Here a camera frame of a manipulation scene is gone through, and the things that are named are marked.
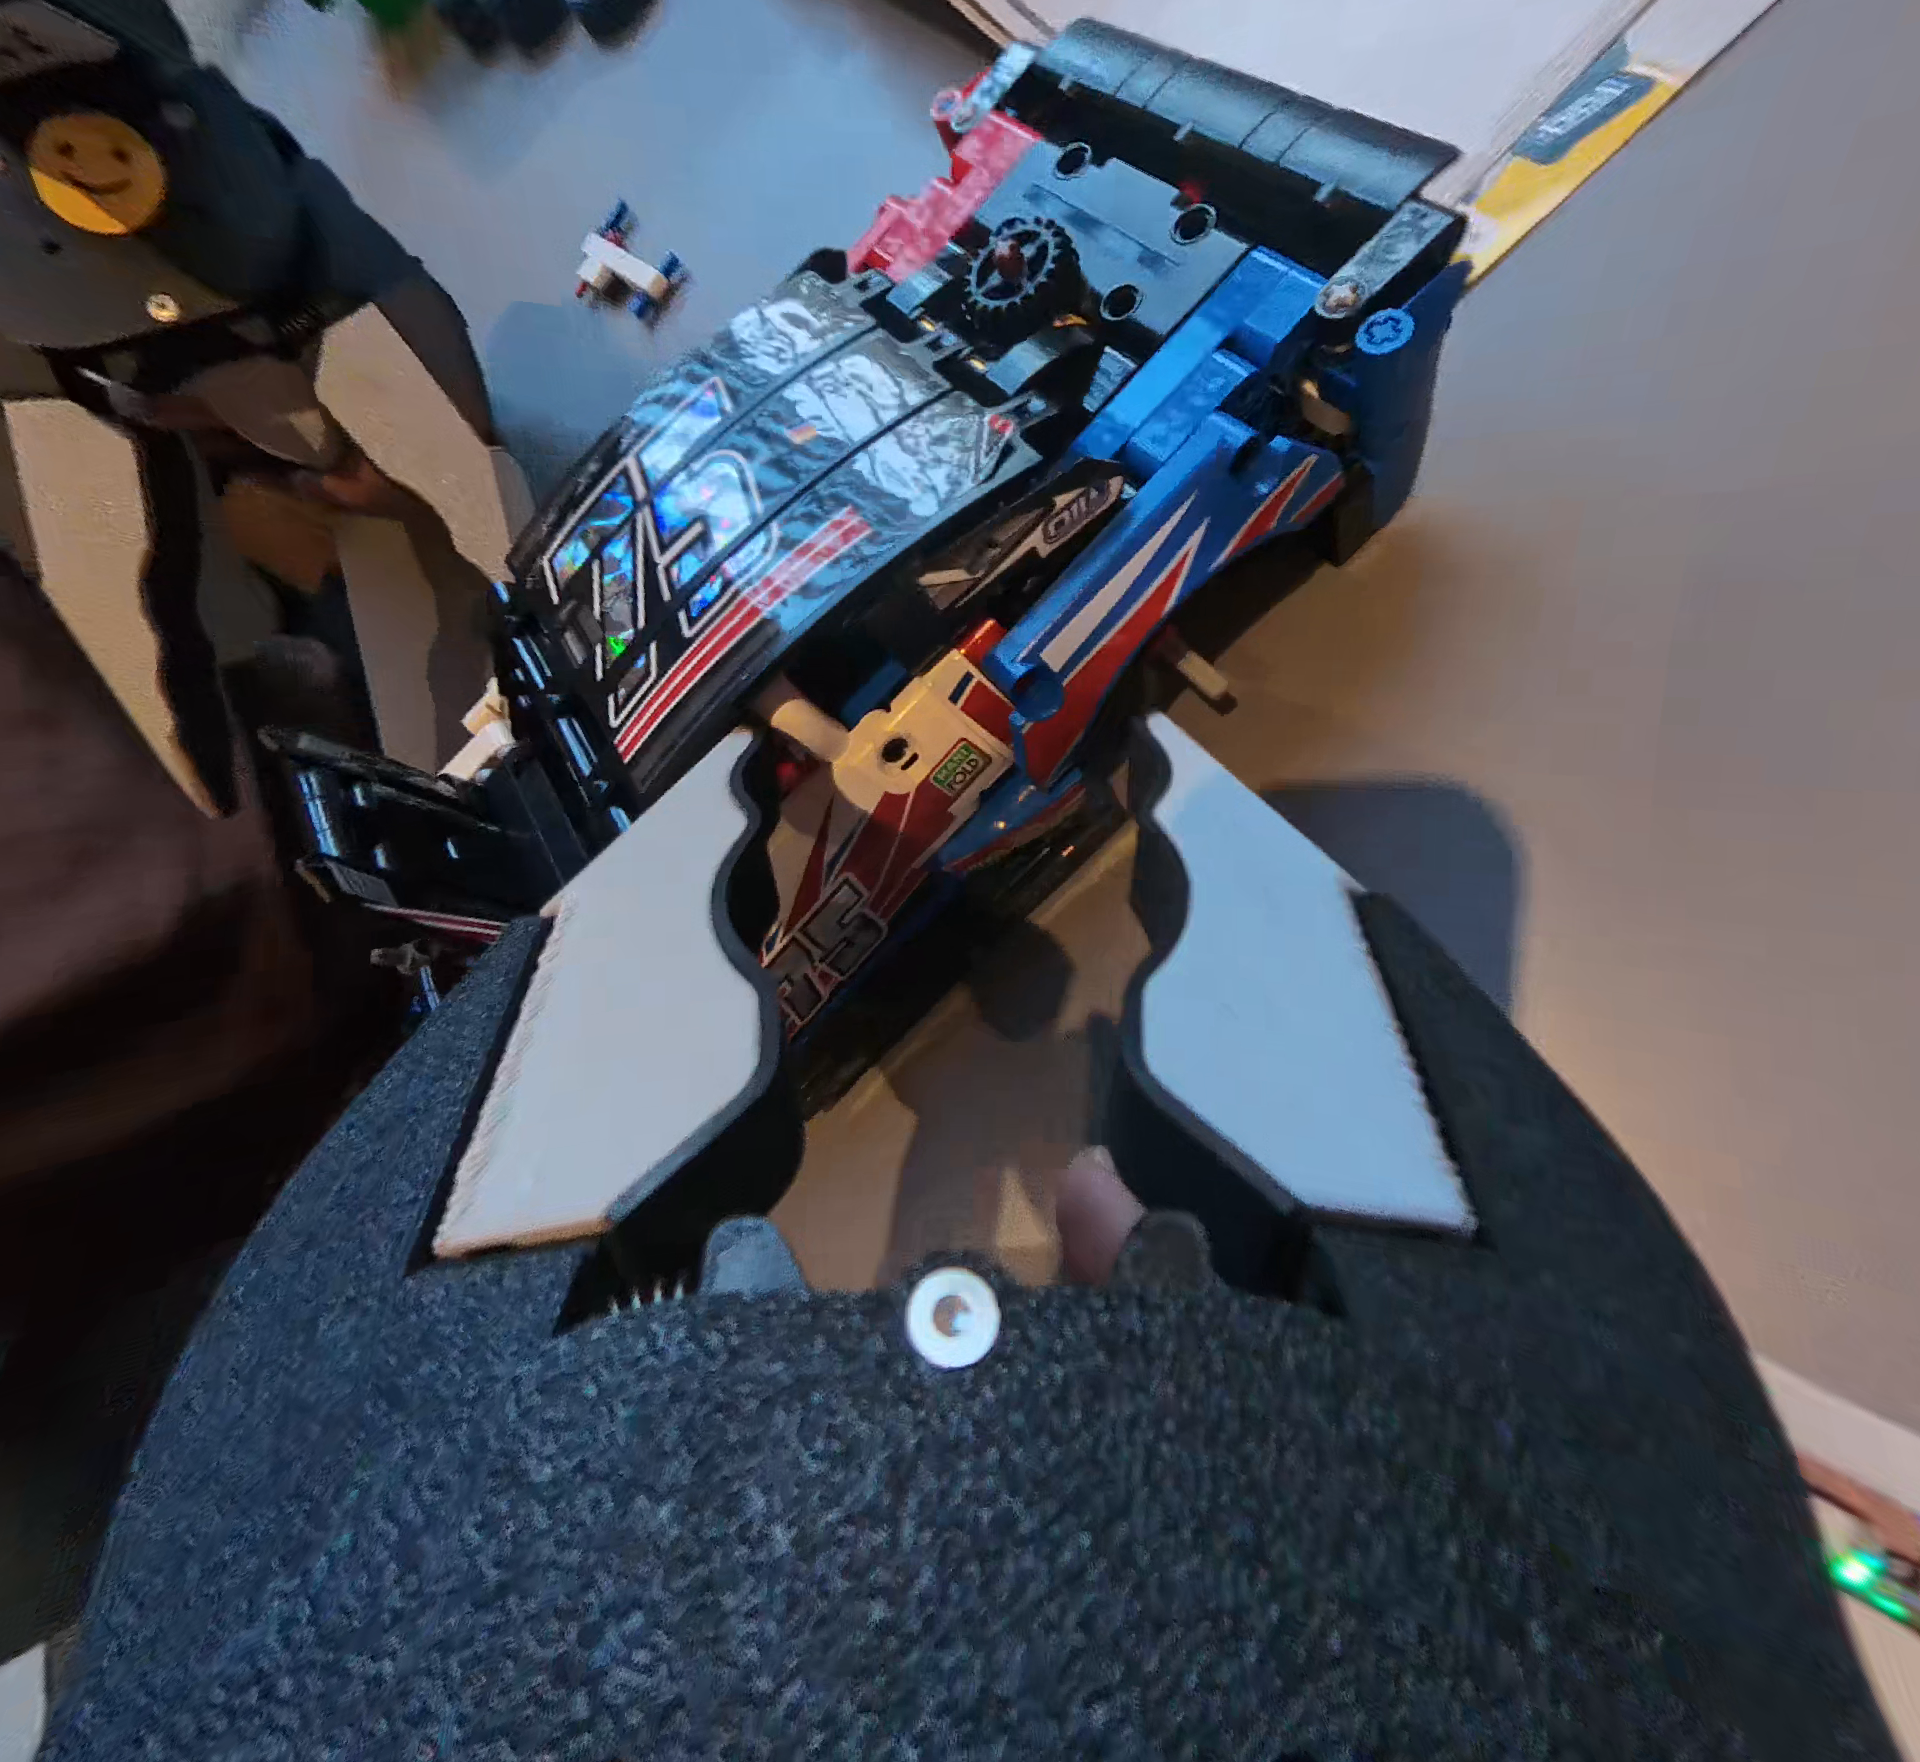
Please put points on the brick-built toy race car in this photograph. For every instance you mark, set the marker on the brick-built toy race car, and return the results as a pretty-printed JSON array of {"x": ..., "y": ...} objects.
[{"x": 931, "y": 487}]

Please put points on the person's brown sweater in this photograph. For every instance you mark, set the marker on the person's brown sweater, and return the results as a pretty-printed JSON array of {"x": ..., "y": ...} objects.
[{"x": 135, "y": 922}]

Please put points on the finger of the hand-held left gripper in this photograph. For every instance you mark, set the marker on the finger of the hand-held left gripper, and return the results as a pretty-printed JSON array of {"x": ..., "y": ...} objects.
[
  {"x": 75, "y": 547},
  {"x": 437, "y": 471}
]

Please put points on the white brick beam assembly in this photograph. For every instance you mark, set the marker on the white brick beam assembly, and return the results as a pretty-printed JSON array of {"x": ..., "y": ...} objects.
[{"x": 629, "y": 271}]

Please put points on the device with green light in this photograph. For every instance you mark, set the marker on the device with green light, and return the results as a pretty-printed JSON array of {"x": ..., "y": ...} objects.
[{"x": 1868, "y": 1566}]

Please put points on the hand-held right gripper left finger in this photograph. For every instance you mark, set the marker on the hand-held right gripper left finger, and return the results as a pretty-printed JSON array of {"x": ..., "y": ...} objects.
[{"x": 615, "y": 1026}]

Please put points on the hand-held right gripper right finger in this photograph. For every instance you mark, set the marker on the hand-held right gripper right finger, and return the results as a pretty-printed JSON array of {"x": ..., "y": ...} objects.
[{"x": 1289, "y": 1026}]

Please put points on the person's right hand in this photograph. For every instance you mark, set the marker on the person's right hand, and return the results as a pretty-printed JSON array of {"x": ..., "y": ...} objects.
[{"x": 1097, "y": 1214}]

